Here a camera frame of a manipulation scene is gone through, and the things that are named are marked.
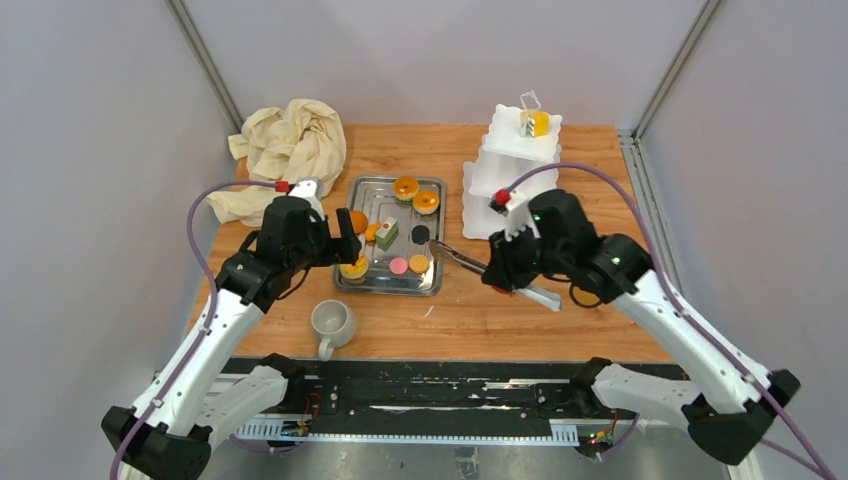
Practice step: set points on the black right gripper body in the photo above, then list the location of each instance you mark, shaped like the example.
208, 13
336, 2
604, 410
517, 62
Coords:
523, 258

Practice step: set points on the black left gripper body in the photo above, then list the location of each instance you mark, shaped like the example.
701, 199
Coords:
319, 250

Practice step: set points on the orange topped tart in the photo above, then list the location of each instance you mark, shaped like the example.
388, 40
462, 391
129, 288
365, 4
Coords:
426, 202
406, 188

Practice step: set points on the yellow cake slice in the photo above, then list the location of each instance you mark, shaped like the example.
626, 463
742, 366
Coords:
534, 123

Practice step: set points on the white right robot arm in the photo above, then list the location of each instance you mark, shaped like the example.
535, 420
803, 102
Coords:
612, 272

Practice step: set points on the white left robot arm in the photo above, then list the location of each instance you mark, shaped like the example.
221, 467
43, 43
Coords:
171, 430

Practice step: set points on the yellow glazed donut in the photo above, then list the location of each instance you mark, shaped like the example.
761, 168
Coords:
355, 272

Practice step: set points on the orange ball fruit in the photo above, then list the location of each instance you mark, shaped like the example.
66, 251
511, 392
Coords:
359, 221

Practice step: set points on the green layered cake slice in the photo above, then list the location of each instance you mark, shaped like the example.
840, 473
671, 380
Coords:
387, 233

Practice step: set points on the pink sandwich cookie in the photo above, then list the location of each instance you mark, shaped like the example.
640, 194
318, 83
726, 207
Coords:
398, 266

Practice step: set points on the stainless steel tray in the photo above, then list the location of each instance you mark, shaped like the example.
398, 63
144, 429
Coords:
396, 244

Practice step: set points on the yellow round biscuit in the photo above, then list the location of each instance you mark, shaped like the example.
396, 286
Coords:
419, 264

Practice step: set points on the black sandwich cookie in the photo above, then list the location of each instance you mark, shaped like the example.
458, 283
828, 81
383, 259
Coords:
420, 234

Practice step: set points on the white ceramic mug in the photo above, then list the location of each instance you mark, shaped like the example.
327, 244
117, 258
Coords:
334, 325

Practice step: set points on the cream crumpled cloth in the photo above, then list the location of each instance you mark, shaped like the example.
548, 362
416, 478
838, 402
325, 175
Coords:
304, 139

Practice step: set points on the white three-tier dessert stand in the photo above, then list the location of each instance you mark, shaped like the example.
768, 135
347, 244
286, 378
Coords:
503, 157

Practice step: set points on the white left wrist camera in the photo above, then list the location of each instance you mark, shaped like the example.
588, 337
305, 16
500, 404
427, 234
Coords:
310, 189

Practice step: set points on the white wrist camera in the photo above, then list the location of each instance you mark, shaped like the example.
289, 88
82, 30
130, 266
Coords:
310, 189
519, 218

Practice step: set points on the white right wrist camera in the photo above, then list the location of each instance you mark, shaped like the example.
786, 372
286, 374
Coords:
519, 218

